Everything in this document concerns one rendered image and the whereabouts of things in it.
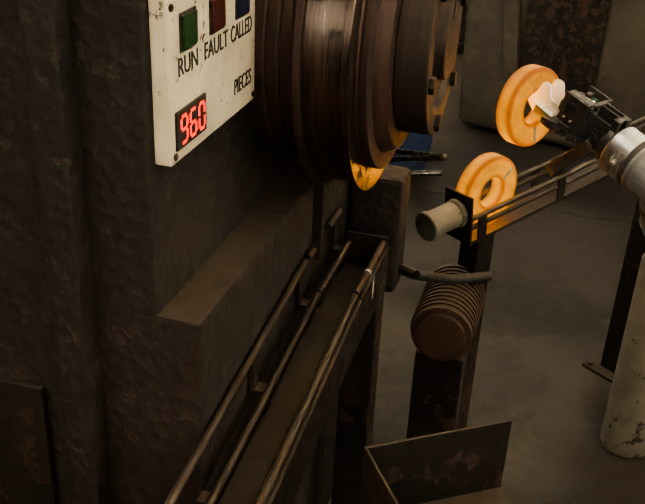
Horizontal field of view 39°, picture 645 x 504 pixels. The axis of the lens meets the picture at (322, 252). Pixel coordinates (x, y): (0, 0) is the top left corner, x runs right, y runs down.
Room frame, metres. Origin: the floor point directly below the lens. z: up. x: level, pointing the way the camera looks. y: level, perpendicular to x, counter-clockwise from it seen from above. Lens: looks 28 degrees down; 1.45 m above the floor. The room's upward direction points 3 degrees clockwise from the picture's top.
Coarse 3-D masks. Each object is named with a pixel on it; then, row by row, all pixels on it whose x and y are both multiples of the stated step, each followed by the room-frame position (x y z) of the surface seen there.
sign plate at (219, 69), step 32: (160, 0) 0.92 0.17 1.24; (192, 0) 0.99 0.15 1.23; (160, 32) 0.92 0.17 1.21; (224, 32) 1.07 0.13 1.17; (160, 64) 0.92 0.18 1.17; (192, 64) 0.98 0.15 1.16; (224, 64) 1.07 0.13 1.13; (160, 96) 0.92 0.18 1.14; (192, 96) 0.98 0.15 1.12; (224, 96) 1.07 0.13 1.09; (160, 128) 0.93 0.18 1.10; (192, 128) 0.97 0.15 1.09; (160, 160) 0.93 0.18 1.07
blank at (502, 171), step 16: (480, 160) 1.71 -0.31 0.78; (496, 160) 1.72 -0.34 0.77; (464, 176) 1.69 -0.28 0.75; (480, 176) 1.69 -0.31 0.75; (496, 176) 1.72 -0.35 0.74; (512, 176) 1.75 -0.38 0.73; (464, 192) 1.67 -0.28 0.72; (480, 192) 1.69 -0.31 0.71; (496, 192) 1.74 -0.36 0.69; (512, 192) 1.76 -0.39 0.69; (480, 208) 1.70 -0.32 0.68
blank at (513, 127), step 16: (512, 80) 1.65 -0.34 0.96; (528, 80) 1.64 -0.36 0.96; (544, 80) 1.67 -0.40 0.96; (512, 96) 1.62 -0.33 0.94; (528, 96) 1.65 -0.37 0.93; (496, 112) 1.64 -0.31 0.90; (512, 112) 1.62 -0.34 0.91; (512, 128) 1.62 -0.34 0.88; (528, 128) 1.65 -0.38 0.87; (544, 128) 1.69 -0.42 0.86; (528, 144) 1.66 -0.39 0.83
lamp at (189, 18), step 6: (192, 12) 0.97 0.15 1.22; (186, 18) 0.96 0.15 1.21; (192, 18) 0.97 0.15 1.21; (186, 24) 0.96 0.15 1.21; (192, 24) 0.97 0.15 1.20; (186, 30) 0.96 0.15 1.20; (192, 30) 0.97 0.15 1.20; (186, 36) 0.96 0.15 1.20; (192, 36) 0.97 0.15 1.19; (186, 42) 0.96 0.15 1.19; (192, 42) 0.97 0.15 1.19; (186, 48) 0.96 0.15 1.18
